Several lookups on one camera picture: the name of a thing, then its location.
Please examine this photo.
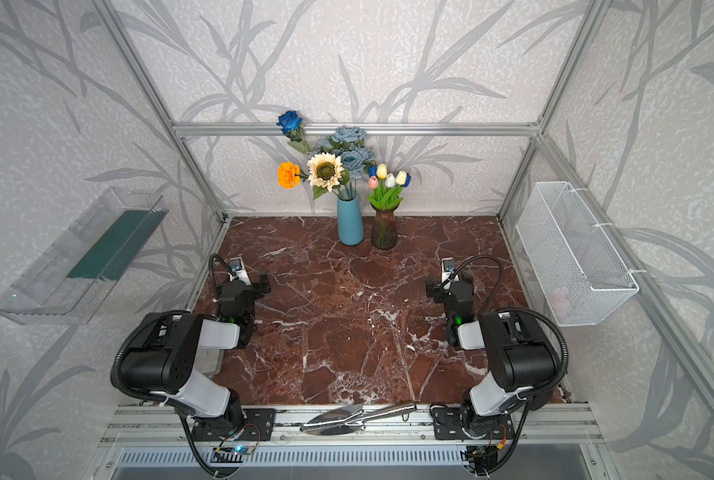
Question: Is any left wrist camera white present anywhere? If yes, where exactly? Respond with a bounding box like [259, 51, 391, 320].
[228, 257, 252, 285]

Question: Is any pale yellow tulip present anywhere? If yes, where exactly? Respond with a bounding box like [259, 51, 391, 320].
[395, 171, 407, 187]

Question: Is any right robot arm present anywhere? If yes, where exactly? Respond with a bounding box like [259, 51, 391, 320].
[426, 255, 569, 439]

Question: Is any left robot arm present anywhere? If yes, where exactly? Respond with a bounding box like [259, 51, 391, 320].
[110, 254, 271, 434]

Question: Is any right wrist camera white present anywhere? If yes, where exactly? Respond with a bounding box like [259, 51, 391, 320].
[441, 257, 456, 283]

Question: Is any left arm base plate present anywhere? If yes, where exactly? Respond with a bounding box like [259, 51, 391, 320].
[191, 408, 277, 442]

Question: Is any beige sunflower stem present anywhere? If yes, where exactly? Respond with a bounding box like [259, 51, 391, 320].
[307, 153, 351, 199]

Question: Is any orange marigold flower stem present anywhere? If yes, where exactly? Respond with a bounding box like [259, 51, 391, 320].
[277, 162, 309, 189]

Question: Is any red glass vase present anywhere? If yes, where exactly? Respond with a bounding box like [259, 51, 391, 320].
[371, 207, 398, 250]

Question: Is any silver metal trowel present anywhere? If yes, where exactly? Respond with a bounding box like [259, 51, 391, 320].
[300, 402, 417, 436]

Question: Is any dark blue rose stem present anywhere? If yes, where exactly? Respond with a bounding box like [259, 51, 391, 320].
[277, 110, 312, 155]

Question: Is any clear plastic wall shelf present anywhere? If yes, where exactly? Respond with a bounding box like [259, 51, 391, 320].
[0, 187, 168, 325]

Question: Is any white wire mesh basket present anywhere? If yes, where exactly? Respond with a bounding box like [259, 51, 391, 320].
[517, 181, 640, 327]

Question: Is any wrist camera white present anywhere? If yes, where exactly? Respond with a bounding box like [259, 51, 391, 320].
[441, 257, 456, 283]
[228, 257, 252, 285]

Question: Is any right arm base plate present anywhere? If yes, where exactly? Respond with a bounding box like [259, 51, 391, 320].
[430, 404, 515, 442]

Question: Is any teal cylindrical vase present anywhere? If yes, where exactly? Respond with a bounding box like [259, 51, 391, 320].
[337, 196, 364, 246]

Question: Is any light blue rose bouquet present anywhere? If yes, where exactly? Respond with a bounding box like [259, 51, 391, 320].
[313, 126, 377, 201]

